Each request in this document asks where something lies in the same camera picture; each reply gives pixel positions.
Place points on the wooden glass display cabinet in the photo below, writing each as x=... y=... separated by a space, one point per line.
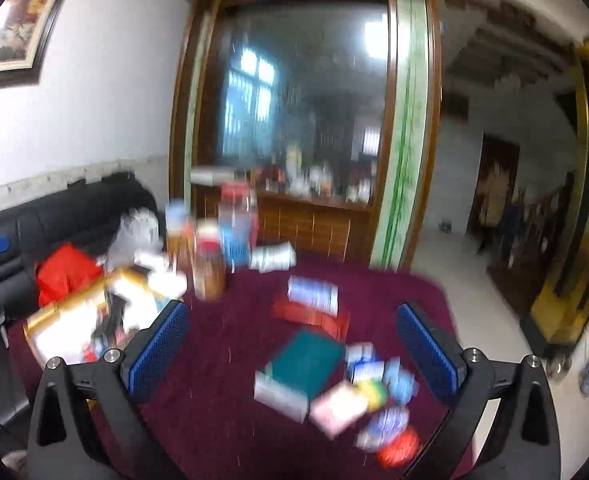
x=299 y=110

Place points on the large red lid jar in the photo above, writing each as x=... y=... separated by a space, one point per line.
x=237 y=230

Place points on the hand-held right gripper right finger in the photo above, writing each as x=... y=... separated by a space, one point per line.
x=424 y=350

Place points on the black sofa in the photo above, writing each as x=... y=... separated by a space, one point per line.
x=54 y=215

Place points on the brown label clear jar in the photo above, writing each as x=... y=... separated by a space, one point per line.
x=209 y=272

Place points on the gold pillar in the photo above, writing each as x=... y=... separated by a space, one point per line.
x=581 y=185

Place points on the pink white flat box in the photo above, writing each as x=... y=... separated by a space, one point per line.
x=337 y=407

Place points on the white printed papers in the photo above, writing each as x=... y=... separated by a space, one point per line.
x=274 y=257

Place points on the yellow padded envelope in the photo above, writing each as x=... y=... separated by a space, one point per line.
x=69 y=315

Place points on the white plastic bag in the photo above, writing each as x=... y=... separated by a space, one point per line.
x=137 y=235

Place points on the brown red drink carton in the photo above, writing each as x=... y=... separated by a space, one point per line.
x=179 y=240

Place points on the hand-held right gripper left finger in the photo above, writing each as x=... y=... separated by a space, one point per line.
x=159 y=350

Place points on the framed wall picture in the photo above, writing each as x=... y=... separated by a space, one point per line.
x=19 y=20

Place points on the yellow green sponge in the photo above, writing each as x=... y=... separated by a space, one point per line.
x=372 y=394

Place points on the large red bag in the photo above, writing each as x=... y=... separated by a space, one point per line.
x=67 y=272

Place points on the red foil packet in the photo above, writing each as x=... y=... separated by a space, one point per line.
x=314 y=312

